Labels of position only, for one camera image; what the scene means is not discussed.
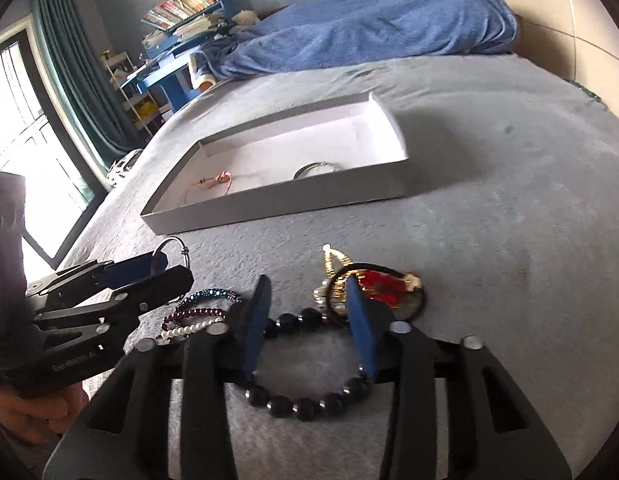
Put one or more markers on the person's left forearm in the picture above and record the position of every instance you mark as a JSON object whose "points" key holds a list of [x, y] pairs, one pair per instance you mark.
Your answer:
{"points": [[9, 452]]}

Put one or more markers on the blue bookshelf desk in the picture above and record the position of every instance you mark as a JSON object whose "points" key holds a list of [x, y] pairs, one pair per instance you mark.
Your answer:
{"points": [[164, 80]]}

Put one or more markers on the grey bed cover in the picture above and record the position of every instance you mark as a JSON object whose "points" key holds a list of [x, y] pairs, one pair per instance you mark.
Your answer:
{"points": [[489, 235]]}

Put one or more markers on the white basket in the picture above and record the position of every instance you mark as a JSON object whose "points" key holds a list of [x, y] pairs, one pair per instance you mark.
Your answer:
{"points": [[121, 162]]}

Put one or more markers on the white shallow tray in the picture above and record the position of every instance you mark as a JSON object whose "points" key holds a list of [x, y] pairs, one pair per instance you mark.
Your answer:
{"points": [[269, 145]]}

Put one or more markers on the white shelving rack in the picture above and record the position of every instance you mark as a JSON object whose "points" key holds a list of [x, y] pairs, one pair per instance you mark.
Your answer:
{"points": [[124, 67]]}

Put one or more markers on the white plush toy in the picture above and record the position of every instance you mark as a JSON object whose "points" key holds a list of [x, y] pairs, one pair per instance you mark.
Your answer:
{"points": [[245, 20]]}

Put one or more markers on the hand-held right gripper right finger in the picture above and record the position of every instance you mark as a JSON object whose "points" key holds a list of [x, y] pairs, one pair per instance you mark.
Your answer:
{"points": [[362, 330]]}

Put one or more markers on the gold hair clip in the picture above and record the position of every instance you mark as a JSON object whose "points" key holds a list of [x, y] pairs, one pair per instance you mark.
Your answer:
{"points": [[334, 260]]}

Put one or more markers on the person's left hand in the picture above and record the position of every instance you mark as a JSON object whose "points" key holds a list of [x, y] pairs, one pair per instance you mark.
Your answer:
{"points": [[39, 412]]}

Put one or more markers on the teal fringed cloth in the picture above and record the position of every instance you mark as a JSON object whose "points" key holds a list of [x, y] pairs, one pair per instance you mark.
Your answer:
{"points": [[589, 92]]}

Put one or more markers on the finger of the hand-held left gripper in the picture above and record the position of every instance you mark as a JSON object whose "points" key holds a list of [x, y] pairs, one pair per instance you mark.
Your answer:
{"points": [[159, 285], [134, 267]]}

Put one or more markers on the row of books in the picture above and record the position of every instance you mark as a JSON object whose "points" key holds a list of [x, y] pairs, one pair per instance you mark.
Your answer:
{"points": [[184, 5]]}

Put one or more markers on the yellow bag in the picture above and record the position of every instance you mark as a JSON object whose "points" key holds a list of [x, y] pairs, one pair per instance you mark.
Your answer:
{"points": [[147, 108]]}

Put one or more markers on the cream wardrobe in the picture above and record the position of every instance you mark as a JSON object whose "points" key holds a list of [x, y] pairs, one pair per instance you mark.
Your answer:
{"points": [[564, 10]]}

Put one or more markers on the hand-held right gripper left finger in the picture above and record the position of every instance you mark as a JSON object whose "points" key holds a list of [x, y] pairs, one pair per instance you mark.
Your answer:
{"points": [[254, 330]]}

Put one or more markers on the glass balcony door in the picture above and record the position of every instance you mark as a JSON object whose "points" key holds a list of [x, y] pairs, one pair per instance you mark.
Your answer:
{"points": [[19, 110]]}

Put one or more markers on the blue pillow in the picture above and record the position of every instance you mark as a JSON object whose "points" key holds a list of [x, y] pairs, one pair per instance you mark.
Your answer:
{"points": [[364, 25]]}

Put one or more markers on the teal curtain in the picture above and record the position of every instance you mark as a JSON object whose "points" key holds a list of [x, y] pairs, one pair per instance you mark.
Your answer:
{"points": [[79, 70]]}

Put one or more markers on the stack of papers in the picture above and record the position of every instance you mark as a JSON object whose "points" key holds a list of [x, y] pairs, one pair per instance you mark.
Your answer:
{"points": [[189, 27]]}

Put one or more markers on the silver bangle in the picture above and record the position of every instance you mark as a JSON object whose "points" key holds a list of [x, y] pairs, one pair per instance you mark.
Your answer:
{"points": [[309, 164], [165, 240]]}

